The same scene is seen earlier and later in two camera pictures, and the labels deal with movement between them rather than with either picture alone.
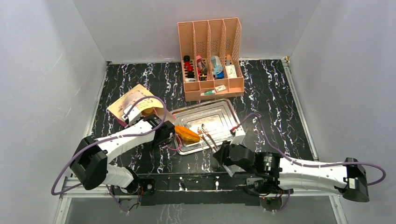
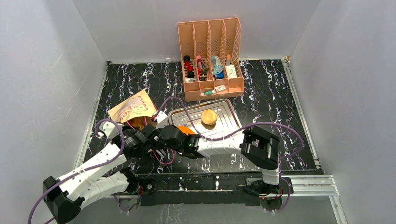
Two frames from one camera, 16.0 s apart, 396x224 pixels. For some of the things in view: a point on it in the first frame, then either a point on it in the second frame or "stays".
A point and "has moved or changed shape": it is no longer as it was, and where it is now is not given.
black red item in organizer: x=188 y=68 stays
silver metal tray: x=219 y=117 stays
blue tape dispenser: x=217 y=67 stays
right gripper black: x=222 y=155 -> x=168 y=136
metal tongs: x=215 y=148 has moved or changed shape
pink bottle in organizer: x=201 y=64 stays
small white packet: x=220 y=88 stays
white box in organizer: x=230 y=71 stays
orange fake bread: x=150 y=110 -> x=209 y=116
